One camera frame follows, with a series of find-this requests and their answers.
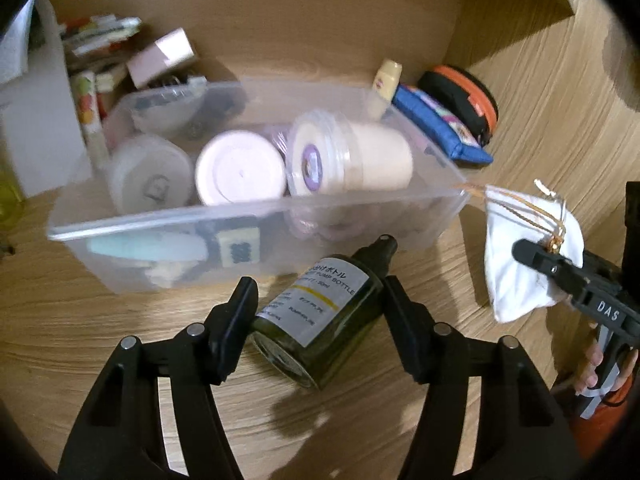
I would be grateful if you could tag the cream lotion tube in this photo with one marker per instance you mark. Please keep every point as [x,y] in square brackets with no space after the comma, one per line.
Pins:
[385,87]

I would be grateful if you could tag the white cardboard box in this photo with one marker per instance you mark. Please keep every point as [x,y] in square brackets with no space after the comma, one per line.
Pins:
[40,125]

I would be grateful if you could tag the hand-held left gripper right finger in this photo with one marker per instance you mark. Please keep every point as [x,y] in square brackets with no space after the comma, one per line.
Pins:
[405,330]

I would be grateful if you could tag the pink small box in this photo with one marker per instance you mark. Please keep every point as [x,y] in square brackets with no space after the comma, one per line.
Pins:
[162,55]

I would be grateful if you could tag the clear glass bowl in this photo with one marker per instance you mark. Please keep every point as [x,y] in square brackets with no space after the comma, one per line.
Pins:
[167,110]

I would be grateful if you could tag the black orange zip pouch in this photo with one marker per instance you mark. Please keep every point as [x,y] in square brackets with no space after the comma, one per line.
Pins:
[462,95]

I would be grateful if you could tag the stack of small packets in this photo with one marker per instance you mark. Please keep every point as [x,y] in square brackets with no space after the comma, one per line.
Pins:
[100,37]

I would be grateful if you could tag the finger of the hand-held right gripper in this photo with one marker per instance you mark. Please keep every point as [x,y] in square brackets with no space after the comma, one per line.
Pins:
[545,262]

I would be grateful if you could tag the yellow-green tall bottle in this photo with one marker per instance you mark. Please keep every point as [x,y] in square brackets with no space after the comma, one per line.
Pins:
[7,192]

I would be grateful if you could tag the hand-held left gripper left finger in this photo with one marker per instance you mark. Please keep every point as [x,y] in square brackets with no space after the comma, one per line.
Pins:
[235,330]

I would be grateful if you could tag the jar with white lid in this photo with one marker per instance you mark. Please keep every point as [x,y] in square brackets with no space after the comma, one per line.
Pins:
[239,167]

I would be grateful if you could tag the light blue tube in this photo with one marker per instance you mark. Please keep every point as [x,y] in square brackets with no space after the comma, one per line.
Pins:
[150,249]

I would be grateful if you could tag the orange garment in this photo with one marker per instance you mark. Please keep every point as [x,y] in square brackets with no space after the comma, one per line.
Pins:
[600,435]

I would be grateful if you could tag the wooden desk hutch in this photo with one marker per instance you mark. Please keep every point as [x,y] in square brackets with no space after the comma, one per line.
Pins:
[325,10]

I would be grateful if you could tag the fruit print narrow box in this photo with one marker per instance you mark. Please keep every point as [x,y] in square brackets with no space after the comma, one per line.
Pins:
[90,115]

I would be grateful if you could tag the clear plastic storage bin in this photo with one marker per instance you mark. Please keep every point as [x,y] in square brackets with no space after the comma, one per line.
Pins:
[150,220]

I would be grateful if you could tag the blue pencil case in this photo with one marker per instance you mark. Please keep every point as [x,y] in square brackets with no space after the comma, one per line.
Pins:
[442,132]

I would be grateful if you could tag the beige cup with clear lid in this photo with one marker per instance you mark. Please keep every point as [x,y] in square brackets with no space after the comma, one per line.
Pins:
[375,155]

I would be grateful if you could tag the white cloth pouch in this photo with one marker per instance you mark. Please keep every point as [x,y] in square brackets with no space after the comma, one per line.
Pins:
[510,270]

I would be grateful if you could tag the dark green pump bottle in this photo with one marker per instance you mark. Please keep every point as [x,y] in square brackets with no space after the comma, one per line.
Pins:
[350,330]

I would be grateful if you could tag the white black printed small box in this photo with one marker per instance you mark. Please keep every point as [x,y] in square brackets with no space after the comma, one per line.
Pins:
[239,250]

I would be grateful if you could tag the white round container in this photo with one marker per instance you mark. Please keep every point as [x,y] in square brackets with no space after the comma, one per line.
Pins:
[150,175]

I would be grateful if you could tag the person's right hand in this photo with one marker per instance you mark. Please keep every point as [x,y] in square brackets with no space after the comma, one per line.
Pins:
[590,365]

